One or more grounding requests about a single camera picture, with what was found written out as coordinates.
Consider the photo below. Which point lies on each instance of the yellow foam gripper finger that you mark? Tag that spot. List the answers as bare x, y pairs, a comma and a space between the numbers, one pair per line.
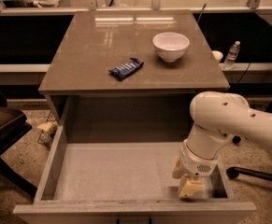
188, 185

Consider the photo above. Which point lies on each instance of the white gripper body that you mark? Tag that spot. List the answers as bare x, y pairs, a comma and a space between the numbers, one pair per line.
195, 164

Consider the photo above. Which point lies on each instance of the grey top drawer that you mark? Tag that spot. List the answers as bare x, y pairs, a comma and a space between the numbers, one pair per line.
111, 162

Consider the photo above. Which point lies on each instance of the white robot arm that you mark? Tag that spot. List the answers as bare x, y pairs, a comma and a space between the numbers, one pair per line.
217, 118

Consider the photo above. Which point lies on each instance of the grey drawer cabinet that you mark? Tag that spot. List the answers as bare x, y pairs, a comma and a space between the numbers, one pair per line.
110, 53

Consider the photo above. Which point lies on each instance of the black office chair base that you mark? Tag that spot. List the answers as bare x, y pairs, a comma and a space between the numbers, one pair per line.
235, 172

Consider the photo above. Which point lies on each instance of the white paper cup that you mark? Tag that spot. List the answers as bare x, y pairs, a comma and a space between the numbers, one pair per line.
217, 55

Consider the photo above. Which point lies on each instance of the blue snack bar wrapper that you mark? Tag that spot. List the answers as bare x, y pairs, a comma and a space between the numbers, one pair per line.
124, 70

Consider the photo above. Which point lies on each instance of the clear water bottle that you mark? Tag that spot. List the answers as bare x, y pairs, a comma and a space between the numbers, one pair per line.
231, 56

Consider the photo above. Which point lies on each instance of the white bowl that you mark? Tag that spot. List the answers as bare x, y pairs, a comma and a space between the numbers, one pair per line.
170, 46

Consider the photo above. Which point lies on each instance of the dark brown chair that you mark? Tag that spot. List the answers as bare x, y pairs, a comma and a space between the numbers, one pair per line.
13, 126

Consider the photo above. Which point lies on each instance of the wire basket with items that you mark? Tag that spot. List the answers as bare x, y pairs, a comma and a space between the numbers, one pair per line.
47, 131

